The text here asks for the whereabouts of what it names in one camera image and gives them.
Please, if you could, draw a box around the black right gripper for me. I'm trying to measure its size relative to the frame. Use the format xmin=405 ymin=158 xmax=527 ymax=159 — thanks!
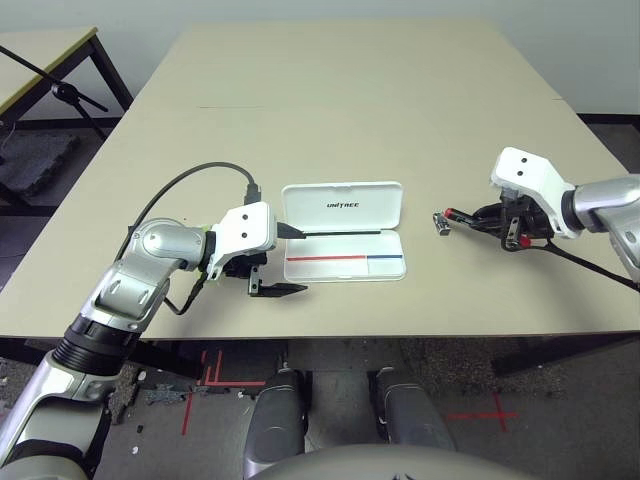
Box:
xmin=466 ymin=193 xmax=557 ymax=252

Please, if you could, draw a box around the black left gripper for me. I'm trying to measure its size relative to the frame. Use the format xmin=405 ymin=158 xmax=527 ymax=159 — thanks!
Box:
xmin=222 ymin=222 xmax=310 ymax=300

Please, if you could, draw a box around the black marker with red cap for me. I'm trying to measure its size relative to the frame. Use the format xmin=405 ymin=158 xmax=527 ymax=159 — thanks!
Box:
xmin=446 ymin=207 xmax=532 ymax=250

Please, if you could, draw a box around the white plastic pencil case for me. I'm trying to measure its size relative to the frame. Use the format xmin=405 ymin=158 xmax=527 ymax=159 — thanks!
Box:
xmin=280 ymin=180 xmax=408 ymax=283

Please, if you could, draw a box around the speckled grey floor mat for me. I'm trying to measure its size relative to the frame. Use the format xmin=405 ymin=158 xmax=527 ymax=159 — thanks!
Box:
xmin=399 ymin=338 xmax=501 ymax=396
xmin=107 ymin=362 xmax=144 ymax=426

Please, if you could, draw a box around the grey robot left leg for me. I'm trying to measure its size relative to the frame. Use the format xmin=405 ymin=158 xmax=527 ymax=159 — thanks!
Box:
xmin=242 ymin=367 xmax=309 ymax=480

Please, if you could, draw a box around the grey robot leg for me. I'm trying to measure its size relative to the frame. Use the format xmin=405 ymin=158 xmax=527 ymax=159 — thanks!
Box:
xmin=242 ymin=367 xmax=309 ymax=480
xmin=369 ymin=367 xmax=456 ymax=451

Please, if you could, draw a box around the black table base beam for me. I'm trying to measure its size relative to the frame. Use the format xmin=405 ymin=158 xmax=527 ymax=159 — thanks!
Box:
xmin=0 ymin=337 xmax=204 ymax=381

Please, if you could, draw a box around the grey robot right leg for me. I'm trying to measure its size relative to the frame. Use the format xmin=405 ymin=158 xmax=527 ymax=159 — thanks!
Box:
xmin=369 ymin=367 xmax=456 ymax=451

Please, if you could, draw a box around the grey robot torso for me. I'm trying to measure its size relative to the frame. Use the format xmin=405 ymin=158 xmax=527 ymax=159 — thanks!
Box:
xmin=244 ymin=444 xmax=531 ymax=480

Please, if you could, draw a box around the dark foam floor mat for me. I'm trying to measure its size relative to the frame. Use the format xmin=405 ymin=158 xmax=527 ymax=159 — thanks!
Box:
xmin=0 ymin=129 xmax=84 ymax=199

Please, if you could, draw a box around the black tripod stand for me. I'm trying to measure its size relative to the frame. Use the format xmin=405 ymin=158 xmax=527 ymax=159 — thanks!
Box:
xmin=0 ymin=44 xmax=109 ymax=141

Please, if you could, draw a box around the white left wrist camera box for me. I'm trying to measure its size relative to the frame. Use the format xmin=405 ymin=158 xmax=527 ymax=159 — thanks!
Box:
xmin=207 ymin=201 xmax=279 ymax=281

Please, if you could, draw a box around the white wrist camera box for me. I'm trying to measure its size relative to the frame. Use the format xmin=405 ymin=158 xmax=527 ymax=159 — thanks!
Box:
xmin=207 ymin=201 xmax=279 ymax=281
xmin=489 ymin=146 xmax=581 ymax=240

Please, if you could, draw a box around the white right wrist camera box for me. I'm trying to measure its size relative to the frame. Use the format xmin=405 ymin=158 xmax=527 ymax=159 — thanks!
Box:
xmin=489 ymin=146 xmax=581 ymax=240

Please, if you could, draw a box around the black left wrist camera cable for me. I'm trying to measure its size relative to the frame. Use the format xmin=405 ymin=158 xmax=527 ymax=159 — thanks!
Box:
xmin=113 ymin=160 xmax=263 ymax=317

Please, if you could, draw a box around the beige side table black frame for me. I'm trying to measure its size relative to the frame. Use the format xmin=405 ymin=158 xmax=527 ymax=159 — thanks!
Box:
xmin=0 ymin=27 xmax=134 ymax=201

